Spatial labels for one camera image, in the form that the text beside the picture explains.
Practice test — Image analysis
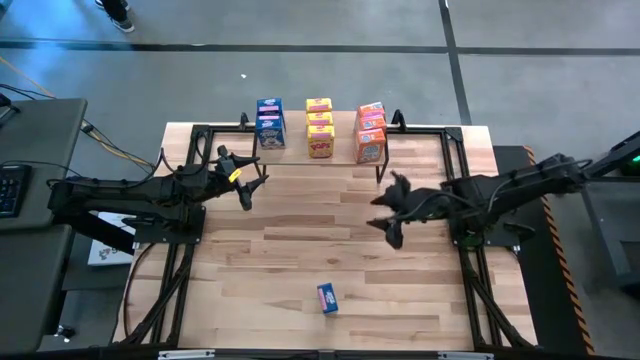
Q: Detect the dark metal stand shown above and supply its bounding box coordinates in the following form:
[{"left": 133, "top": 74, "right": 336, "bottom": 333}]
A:
[{"left": 582, "top": 130, "right": 640, "bottom": 301}]

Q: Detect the orange floor cable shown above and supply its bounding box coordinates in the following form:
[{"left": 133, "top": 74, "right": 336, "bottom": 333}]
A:
[{"left": 0, "top": 55, "right": 154, "bottom": 169}]

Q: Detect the orange Mini Wheats cereal box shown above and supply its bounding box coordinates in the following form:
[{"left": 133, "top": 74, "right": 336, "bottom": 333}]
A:
[
  {"left": 353, "top": 127, "right": 388, "bottom": 165},
  {"left": 354, "top": 114, "right": 388, "bottom": 132},
  {"left": 356, "top": 101, "right": 386, "bottom": 118}
]

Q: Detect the silver metal bracket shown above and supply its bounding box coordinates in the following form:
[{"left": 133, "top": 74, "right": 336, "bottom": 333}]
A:
[
  {"left": 158, "top": 349, "right": 216, "bottom": 360},
  {"left": 438, "top": 351, "right": 495, "bottom": 360}
]

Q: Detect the blue Frosted Flakes cereal box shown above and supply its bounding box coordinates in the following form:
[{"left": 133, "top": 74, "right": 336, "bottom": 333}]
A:
[
  {"left": 316, "top": 282, "right": 340, "bottom": 315},
  {"left": 254, "top": 114, "right": 287, "bottom": 151},
  {"left": 256, "top": 97, "right": 285, "bottom": 117}
]

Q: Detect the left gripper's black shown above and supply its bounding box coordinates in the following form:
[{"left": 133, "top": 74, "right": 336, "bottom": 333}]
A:
[{"left": 192, "top": 145, "right": 271, "bottom": 212}]

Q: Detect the black computer with green light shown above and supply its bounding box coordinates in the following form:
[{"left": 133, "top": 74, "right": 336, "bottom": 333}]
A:
[{"left": 607, "top": 130, "right": 640, "bottom": 177}]

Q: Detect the black aluminium table frame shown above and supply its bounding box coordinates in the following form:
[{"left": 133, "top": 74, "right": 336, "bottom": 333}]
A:
[{"left": 117, "top": 122, "right": 536, "bottom": 351}]

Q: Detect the person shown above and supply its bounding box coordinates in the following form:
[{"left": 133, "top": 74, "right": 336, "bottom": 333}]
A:
[{"left": 93, "top": 0, "right": 136, "bottom": 34}]

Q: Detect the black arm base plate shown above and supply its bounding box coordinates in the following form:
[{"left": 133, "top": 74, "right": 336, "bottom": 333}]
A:
[
  {"left": 447, "top": 207, "right": 521, "bottom": 248},
  {"left": 133, "top": 205, "right": 207, "bottom": 246}
]

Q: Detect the white cardboard box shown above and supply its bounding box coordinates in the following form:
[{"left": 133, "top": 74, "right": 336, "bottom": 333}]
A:
[{"left": 87, "top": 208, "right": 137, "bottom": 267}]

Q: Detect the black keyboard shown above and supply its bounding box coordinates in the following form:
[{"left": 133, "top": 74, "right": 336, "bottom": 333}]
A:
[{"left": 0, "top": 163, "right": 32, "bottom": 219}]

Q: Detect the yellow Corn Pops cereal box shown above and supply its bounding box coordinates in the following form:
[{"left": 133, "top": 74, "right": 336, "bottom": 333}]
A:
[
  {"left": 306, "top": 111, "right": 335, "bottom": 127},
  {"left": 305, "top": 97, "right": 334, "bottom": 114},
  {"left": 306, "top": 124, "right": 336, "bottom": 160}
]

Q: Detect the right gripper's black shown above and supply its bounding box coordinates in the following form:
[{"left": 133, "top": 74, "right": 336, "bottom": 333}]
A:
[{"left": 365, "top": 171, "right": 451, "bottom": 251}]

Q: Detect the black mat with hazard stripe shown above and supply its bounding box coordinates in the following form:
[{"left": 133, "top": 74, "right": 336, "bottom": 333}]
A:
[{"left": 492, "top": 144, "right": 599, "bottom": 356}]

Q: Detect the wooden shelf with black legs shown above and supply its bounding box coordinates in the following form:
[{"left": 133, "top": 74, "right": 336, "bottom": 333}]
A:
[{"left": 251, "top": 109, "right": 390, "bottom": 184}]

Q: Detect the grey desk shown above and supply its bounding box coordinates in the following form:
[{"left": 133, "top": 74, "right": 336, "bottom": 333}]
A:
[{"left": 0, "top": 97, "right": 89, "bottom": 354}]

